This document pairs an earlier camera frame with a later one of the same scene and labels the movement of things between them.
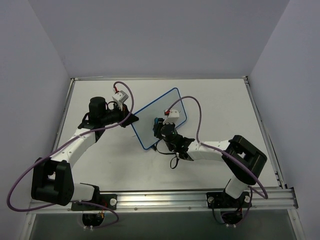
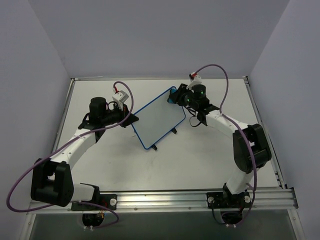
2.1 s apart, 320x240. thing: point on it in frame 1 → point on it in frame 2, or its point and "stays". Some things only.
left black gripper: [126, 116] stays
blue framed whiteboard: [144, 127] stays
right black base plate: [218, 200] stays
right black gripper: [157, 128] → [177, 94]
